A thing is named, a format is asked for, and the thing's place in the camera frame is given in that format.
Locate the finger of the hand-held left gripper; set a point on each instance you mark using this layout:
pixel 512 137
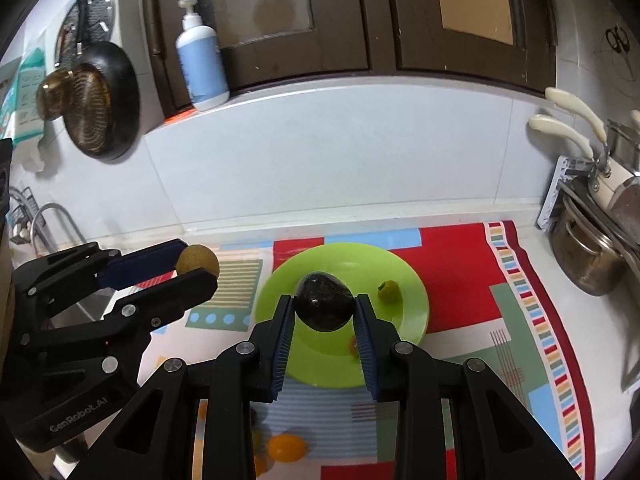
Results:
pixel 185 292
pixel 145 262

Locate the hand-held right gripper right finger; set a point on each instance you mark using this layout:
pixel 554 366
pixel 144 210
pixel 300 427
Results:
pixel 367 355

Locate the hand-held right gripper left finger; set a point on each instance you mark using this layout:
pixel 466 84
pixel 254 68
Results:
pixel 280 350

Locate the brown round fruit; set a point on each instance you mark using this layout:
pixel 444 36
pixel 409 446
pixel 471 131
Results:
pixel 200 259

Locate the dark avocado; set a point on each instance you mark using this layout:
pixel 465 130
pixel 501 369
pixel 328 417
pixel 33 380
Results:
pixel 322 305

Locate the large orange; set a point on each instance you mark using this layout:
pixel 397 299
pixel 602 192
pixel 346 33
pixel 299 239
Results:
pixel 286 447

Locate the green plate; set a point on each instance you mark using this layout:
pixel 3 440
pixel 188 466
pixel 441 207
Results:
pixel 340 260

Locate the small orange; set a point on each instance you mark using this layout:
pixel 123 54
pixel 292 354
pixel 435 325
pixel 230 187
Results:
pixel 352 346

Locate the small green lime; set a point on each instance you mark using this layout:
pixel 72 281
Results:
pixel 388 291

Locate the metal faucet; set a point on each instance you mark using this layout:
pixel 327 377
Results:
pixel 50 207

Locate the colourful patterned mat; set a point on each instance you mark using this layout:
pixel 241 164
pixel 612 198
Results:
pixel 460 280

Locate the orange flat pad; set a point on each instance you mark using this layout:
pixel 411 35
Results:
pixel 180 116

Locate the black frying pan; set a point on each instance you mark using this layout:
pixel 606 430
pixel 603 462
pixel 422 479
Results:
pixel 122 110

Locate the blue white pump bottle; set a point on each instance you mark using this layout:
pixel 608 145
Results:
pixel 202 70

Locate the large steel pot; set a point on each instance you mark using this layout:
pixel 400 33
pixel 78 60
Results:
pixel 580 255

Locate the metal steamer plate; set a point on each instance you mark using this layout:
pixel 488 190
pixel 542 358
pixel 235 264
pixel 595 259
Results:
pixel 100 10

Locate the brown framed window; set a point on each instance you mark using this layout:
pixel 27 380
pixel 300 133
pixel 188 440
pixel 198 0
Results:
pixel 530 35
pixel 340 50

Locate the glass pot lid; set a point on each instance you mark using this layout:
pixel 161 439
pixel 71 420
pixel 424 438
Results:
pixel 627 210

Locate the cream saucepan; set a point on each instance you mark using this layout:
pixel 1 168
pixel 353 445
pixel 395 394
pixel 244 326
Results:
pixel 617 180

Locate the small steel pot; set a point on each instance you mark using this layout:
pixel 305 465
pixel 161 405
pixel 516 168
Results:
pixel 627 145

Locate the black scissors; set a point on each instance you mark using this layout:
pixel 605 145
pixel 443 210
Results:
pixel 617 40

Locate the teal wall poster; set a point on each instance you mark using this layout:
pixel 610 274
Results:
pixel 30 80

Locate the white rack frame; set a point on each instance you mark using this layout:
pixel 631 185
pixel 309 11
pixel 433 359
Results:
pixel 550 200

